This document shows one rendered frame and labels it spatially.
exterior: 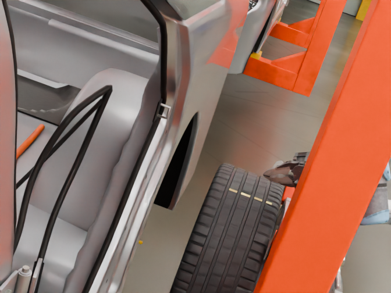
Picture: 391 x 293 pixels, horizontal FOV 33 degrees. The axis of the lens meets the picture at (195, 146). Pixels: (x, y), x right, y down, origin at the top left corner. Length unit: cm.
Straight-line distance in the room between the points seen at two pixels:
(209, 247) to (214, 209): 12
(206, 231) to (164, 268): 176
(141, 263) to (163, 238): 34
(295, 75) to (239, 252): 392
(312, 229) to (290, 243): 7
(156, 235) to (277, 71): 231
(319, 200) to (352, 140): 17
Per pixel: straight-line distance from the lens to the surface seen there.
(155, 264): 380
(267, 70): 585
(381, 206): 204
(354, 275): 448
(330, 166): 158
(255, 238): 206
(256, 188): 220
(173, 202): 278
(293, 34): 774
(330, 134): 155
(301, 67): 583
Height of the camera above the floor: 207
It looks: 22 degrees down
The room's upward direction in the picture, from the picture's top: 18 degrees clockwise
